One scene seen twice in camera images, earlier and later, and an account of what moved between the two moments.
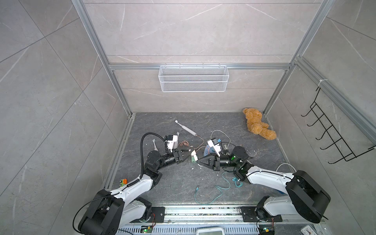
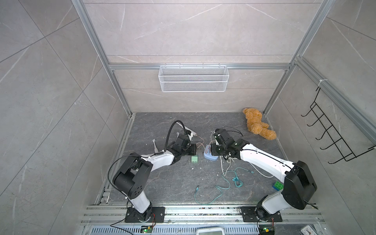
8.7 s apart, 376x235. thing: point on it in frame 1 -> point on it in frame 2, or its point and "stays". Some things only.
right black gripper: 215,162 -> 213,150
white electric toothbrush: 155,147 stays
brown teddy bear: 253,119 stays
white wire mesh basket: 193,79 stays
